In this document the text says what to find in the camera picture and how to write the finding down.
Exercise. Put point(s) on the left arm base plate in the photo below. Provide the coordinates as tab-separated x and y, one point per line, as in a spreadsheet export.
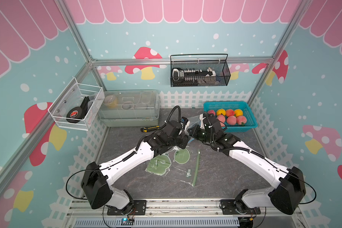
134	207

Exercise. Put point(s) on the clear blue zip-top bag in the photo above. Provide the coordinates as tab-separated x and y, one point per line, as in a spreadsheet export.
195	121

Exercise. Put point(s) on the black tape roll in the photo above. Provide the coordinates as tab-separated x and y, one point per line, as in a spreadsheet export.
78	113

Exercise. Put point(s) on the small green circuit board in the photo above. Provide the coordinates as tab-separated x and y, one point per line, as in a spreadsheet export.
127	222

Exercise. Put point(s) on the white black items in basket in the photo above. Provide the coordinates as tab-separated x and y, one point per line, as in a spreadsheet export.
193	77

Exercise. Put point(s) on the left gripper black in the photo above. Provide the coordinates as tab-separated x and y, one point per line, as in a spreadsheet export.
185	139

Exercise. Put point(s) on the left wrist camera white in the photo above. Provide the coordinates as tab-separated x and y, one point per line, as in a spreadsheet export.
184	122

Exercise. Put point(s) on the large pink peach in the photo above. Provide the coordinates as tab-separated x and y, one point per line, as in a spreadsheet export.
231	120

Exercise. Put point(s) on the translucent green storage box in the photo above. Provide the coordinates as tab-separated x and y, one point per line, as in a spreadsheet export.
130	108

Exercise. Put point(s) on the teal plastic basket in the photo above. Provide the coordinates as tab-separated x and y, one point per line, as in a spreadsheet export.
247	112

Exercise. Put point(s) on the red orange peach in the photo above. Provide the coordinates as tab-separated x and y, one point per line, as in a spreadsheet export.
229	112

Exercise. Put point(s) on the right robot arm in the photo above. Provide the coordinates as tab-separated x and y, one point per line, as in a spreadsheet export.
287	185

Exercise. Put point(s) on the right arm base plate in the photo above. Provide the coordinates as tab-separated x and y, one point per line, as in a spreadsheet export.
237	207

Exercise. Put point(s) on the yellow peach left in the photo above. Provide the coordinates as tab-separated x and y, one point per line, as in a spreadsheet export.
221	112

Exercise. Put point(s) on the yellow peach right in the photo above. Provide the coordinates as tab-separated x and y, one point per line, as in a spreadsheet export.
238	112

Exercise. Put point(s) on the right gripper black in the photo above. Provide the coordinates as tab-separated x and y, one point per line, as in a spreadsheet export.
193	133

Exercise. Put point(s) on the yellow peach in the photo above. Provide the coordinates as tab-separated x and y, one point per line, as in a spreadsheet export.
238	112
221	112

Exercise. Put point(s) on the yellow black utility knife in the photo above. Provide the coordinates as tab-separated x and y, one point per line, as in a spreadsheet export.
149	129

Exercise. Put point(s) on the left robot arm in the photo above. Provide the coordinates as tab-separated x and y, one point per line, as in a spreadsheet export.
98	179

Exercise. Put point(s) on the clear acrylic wall bin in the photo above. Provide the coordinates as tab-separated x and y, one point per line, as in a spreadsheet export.
72	97

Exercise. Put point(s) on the green zipper bag with coasters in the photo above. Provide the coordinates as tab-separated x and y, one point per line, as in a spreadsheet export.
178	164

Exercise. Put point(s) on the black wire mesh basket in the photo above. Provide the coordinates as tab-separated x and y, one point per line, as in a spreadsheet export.
218	62

